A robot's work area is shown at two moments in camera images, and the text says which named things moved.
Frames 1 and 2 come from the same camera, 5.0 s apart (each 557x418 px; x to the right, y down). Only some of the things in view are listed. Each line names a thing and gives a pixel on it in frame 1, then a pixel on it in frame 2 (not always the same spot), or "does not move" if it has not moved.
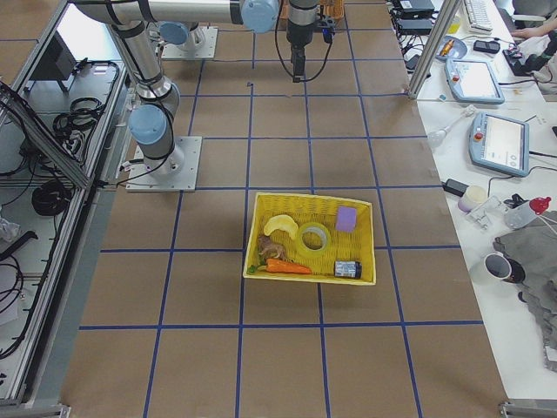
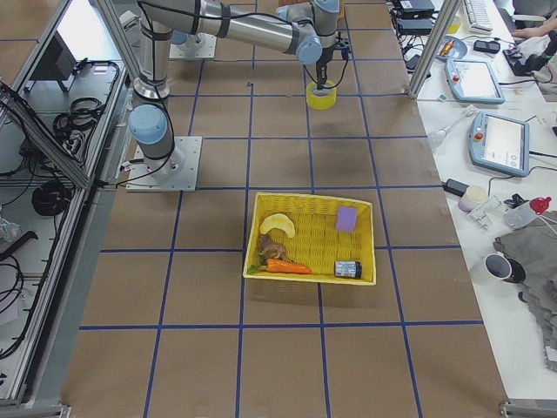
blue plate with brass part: [451, 48] does not move
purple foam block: [345, 219] does not move
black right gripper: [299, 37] -> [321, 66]
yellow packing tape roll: [312, 227] -> [321, 102]
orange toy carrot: [278, 266] does not move
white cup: [473, 197] does not move
